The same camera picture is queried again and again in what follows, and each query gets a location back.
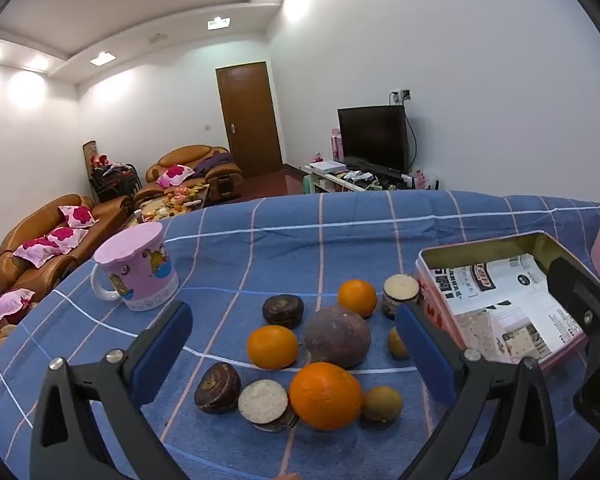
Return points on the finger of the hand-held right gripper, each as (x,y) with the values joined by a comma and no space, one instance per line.
(595,310)

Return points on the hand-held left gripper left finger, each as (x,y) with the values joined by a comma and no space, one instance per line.
(162,345)

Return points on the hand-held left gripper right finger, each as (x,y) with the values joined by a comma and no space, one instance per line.
(425,355)

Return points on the small brown kiwi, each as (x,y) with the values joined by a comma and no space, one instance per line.
(382,402)
(396,344)

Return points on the cut water chestnut back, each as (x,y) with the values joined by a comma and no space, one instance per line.
(399,291)

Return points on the cut water chestnut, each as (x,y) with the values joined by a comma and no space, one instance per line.
(399,291)
(264,402)

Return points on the dark water chestnut front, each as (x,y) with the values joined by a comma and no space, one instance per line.
(217,387)

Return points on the dark water chestnut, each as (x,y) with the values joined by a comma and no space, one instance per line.
(217,387)
(282,310)

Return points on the small orange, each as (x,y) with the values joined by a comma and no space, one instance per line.
(272,346)
(357,297)

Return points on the purple passion fruit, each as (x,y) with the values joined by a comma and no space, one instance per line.
(337,337)

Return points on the large orange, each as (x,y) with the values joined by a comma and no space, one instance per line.
(325,396)

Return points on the cut water chestnut front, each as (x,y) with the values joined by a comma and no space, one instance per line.
(264,402)

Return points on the pink tin box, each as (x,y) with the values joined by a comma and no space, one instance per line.
(480,247)

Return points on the dark water chestnut back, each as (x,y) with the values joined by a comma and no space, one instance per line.
(282,310)

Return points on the pink white paper cup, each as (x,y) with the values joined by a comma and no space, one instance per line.
(140,265)

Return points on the printed paper sheet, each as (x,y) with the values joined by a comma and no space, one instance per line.
(505,310)

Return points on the coffee table with snacks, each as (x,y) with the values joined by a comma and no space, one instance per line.
(172,202)

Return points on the pink floral cushion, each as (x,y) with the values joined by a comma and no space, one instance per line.
(36,251)
(66,239)
(77,216)
(174,175)
(5,306)

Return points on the blue plaid cloth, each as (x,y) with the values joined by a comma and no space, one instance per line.
(305,240)

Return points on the stacked dark chairs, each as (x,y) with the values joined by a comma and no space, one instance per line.
(112,180)

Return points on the pink flowered plastic bag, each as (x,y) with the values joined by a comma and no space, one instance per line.
(425,179)

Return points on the purple cloth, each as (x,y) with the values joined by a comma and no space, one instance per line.
(215,164)

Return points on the brown leather armchair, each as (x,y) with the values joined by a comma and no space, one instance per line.
(190,157)

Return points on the white television stand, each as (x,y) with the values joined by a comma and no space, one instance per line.
(330,182)

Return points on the white flat box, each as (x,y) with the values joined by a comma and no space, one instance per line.
(326,166)

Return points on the black television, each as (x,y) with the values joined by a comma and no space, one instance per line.
(372,137)

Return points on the pink gift bag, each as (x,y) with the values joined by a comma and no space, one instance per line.
(336,144)

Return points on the brown wooden door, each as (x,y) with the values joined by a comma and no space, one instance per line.
(250,120)

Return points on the square ceiling light panel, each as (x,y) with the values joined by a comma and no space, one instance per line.
(218,23)
(103,58)

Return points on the wall power socket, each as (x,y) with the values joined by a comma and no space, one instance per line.
(401,96)

